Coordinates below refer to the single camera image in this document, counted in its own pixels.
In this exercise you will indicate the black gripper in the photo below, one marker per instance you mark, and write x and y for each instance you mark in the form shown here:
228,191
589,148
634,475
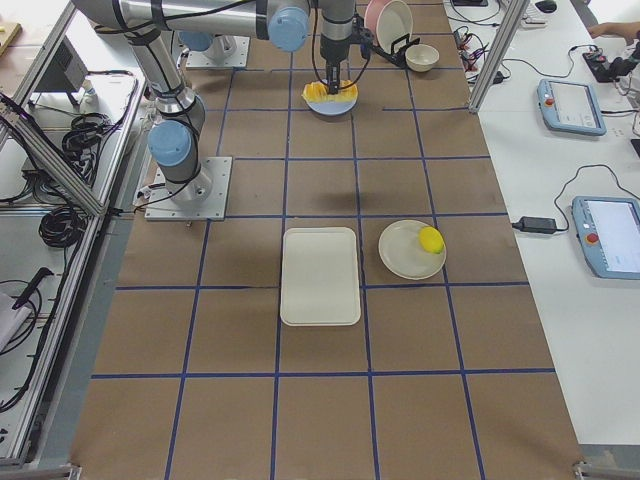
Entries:
331,51

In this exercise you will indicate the far teach pendant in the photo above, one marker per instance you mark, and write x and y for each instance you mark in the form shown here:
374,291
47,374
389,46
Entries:
570,107

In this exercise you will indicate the pink plate in rack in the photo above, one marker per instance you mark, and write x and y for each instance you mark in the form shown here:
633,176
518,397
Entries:
373,12

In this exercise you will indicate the cream bowl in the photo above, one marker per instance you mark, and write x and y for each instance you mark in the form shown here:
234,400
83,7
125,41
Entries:
421,57

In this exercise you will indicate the black dish rack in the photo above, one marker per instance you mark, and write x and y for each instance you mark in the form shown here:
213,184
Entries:
396,54

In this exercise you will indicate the black power adapter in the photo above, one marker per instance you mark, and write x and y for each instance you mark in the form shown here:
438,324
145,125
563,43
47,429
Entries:
539,225

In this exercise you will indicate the blue plate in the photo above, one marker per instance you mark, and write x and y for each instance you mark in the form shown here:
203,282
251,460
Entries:
331,108

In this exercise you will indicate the cream plate in rack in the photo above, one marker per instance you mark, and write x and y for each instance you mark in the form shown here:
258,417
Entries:
394,21

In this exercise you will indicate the white rectangular tray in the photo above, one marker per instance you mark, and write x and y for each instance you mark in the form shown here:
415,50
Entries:
320,280

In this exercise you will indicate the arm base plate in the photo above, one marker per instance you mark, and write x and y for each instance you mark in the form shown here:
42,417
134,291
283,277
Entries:
236,61
203,198

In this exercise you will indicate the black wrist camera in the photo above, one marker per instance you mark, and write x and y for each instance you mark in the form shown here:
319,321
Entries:
362,36

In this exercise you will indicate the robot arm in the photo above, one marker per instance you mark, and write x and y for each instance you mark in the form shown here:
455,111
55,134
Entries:
174,140
216,48

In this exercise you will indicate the white round plate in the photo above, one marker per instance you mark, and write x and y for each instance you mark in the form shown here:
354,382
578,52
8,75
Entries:
401,253

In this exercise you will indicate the near teach pendant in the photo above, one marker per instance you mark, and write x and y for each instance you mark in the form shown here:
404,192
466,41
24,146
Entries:
607,229

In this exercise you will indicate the yellow lemon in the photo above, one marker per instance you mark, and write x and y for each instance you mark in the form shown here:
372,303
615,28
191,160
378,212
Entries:
431,240

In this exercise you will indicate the teach pendant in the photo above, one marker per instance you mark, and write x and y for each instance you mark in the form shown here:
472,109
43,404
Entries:
570,107
607,229

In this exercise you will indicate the aluminium frame post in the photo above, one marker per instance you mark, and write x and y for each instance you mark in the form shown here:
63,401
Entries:
504,35

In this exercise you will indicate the orange striped bread roll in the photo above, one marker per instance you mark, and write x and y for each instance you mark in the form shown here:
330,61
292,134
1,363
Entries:
318,92

